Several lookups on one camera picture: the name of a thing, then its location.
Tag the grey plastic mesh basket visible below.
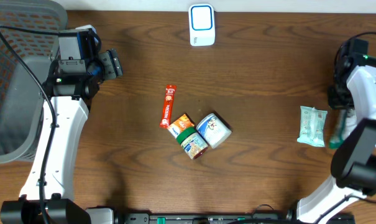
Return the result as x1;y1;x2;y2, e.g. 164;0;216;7
0;0;68;164

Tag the green white tape bag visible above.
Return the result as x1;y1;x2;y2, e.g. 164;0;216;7
329;109;357;149

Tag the light teal snack packet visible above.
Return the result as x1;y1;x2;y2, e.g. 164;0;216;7
297;106;328;147

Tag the red coffee stick sachet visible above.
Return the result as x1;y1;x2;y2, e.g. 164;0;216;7
160;85;177;128

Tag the orange small packet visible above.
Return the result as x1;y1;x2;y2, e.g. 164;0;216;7
167;114;195;138

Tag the green lid jar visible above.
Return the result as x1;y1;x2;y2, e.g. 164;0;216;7
177;127;208;160

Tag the white blue tub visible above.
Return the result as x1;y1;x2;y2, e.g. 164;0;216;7
196;113;232;149

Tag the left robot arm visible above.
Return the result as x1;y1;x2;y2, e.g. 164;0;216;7
0;49;124;223

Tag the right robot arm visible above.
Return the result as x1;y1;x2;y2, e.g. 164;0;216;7
295;53;376;223

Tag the white barcode scanner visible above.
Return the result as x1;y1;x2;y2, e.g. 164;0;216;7
188;4;216;47

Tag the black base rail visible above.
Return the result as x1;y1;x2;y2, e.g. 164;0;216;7
85;205;356;224

